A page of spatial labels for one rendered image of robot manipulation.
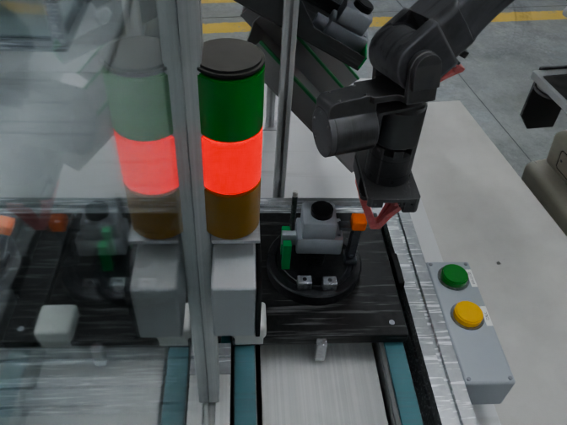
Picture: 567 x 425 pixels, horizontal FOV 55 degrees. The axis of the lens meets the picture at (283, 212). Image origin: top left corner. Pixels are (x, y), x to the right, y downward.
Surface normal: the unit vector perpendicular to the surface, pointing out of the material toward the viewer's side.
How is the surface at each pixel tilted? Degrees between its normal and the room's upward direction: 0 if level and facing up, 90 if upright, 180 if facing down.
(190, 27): 90
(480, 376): 0
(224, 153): 90
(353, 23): 90
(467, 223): 0
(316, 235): 90
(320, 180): 0
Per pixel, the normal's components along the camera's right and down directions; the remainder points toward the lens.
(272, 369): 0.06, -0.72
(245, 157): 0.52, 0.61
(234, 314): 0.06, 0.69
